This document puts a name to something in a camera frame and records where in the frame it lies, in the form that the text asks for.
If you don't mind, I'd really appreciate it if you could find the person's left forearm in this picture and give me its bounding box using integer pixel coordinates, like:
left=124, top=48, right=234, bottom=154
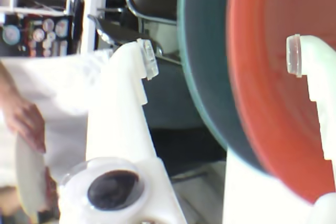
left=0, top=186, right=20, bottom=218

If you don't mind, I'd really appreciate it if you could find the person's right forearm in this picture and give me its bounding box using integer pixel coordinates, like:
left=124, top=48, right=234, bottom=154
left=0, top=62, right=13, bottom=96

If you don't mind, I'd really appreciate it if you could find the blue plate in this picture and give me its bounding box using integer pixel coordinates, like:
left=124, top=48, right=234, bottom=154
left=177, top=0, right=259, bottom=172

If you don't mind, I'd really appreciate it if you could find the person's left hand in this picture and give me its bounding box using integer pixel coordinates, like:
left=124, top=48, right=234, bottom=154
left=39, top=166, right=60, bottom=211

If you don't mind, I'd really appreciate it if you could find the person wearing white shirt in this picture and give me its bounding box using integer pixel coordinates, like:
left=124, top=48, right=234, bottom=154
left=0, top=50, right=112, bottom=190

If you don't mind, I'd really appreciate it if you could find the yellow plate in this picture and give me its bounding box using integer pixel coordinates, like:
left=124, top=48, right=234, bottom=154
left=15, top=129, right=47, bottom=222

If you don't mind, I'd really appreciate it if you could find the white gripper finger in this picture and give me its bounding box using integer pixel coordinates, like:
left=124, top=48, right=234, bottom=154
left=86, top=39, right=187, bottom=224
left=286, top=34, right=336, bottom=224

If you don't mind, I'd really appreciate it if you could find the googly eye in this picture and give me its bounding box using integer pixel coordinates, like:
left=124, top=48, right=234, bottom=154
left=59, top=156, right=152, bottom=211

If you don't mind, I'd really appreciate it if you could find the person's right hand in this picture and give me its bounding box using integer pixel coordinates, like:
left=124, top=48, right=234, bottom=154
left=0, top=87, right=47, bottom=154

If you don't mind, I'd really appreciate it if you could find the white shelving unit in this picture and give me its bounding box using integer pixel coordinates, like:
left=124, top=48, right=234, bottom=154
left=0, top=0, right=98, bottom=57

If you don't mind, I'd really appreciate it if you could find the orange plate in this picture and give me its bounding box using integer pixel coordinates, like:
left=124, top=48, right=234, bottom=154
left=225, top=0, right=336, bottom=205

